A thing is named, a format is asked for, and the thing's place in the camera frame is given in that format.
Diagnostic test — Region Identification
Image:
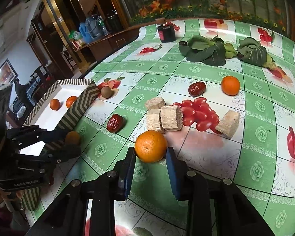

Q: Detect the framed wall painting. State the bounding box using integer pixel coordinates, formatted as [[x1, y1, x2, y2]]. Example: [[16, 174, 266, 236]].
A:
[[0, 59, 18, 85]]

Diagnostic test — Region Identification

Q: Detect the person in dark coat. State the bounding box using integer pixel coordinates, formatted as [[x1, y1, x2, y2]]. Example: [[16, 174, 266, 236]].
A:
[[14, 78, 31, 104]]

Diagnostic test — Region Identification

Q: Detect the green leafy vegetable right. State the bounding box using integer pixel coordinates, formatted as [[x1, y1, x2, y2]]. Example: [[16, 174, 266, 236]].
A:
[[237, 37, 277, 70]]

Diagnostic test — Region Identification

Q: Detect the large orange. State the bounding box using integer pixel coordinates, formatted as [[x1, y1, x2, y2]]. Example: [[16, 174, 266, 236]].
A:
[[134, 130, 167, 163]]

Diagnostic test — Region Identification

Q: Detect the beige sugarcane chunk back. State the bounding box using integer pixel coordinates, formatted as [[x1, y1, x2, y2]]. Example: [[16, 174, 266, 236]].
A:
[[145, 97, 166, 111]]

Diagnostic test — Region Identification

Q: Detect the wooden chair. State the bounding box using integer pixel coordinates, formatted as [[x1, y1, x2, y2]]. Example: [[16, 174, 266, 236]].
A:
[[31, 65, 51, 87]]

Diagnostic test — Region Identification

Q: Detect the person's left hand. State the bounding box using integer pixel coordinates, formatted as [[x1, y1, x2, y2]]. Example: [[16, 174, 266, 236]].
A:
[[0, 188, 25, 203]]

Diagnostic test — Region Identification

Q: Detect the wooden sideboard cabinet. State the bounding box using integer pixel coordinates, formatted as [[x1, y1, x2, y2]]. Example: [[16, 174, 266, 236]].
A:
[[76, 28, 139, 62]]

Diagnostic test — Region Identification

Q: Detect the red jujube date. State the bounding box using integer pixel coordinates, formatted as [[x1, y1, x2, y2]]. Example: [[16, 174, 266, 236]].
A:
[[188, 82, 206, 96], [106, 114, 125, 133]]

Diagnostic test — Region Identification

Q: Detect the beige sugarcane chunk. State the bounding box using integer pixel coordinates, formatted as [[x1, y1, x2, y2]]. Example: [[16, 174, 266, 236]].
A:
[[215, 110, 240, 138], [145, 97, 166, 111], [160, 105, 183, 131], [147, 109, 165, 134]]

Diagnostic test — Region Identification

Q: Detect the green leafy vegetable left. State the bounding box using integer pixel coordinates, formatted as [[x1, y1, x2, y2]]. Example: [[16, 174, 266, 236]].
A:
[[178, 35, 237, 67]]

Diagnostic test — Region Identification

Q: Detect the brown longan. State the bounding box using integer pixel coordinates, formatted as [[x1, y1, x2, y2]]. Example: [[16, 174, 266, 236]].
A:
[[100, 86, 113, 99], [65, 131, 81, 146]]

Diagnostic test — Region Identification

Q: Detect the green leafy vegetable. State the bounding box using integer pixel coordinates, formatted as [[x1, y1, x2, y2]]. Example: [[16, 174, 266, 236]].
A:
[[178, 35, 237, 67], [237, 37, 277, 70]]

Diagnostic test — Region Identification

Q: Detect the grey-blue thermos jug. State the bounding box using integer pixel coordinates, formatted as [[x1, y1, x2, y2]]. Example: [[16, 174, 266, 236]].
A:
[[85, 17, 104, 41]]

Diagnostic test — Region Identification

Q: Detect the mandarin orange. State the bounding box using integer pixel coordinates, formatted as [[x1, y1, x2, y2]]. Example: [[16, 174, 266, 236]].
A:
[[49, 99, 61, 111], [221, 76, 240, 96]]

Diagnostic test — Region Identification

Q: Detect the brown longan by tray corner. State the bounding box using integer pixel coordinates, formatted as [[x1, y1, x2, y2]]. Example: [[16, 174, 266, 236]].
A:
[[100, 86, 113, 99]]

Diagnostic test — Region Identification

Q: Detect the blue water jug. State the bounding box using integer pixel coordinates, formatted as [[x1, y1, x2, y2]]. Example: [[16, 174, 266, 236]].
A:
[[79, 22, 93, 44]]

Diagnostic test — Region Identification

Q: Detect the black cylindrical container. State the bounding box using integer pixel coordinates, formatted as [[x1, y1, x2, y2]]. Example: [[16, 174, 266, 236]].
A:
[[156, 18, 176, 43]]

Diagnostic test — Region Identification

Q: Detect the small mandarin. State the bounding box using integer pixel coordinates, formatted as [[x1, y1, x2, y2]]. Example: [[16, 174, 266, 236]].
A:
[[66, 96, 77, 108]]

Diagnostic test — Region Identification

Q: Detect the white tray striped rim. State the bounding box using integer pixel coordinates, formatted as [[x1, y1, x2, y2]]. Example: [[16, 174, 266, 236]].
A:
[[22, 79, 100, 210]]

